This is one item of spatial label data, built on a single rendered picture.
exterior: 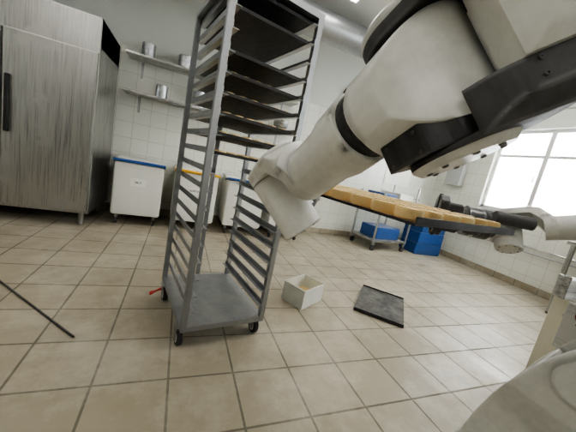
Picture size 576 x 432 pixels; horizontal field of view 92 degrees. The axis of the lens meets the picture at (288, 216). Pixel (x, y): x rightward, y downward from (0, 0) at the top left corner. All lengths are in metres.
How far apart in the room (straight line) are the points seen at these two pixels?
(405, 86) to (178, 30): 4.32
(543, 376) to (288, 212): 0.42
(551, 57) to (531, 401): 0.46
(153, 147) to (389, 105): 4.12
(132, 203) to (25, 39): 1.69
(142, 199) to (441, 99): 3.58
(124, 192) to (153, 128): 1.05
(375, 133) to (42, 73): 3.47
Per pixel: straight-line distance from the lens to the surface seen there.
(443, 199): 0.92
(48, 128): 3.55
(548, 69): 0.23
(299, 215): 0.41
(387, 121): 0.23
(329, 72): 4.97
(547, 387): 0.56
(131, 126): 4.32
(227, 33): 1.42
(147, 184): 3.67
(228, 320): 1.70
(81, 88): 3.50
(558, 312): 1.20
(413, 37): 0.25
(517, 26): 0.23
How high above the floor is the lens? 1.05
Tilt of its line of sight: 10 degrees down
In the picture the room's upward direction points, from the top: 12 degrees clockwise
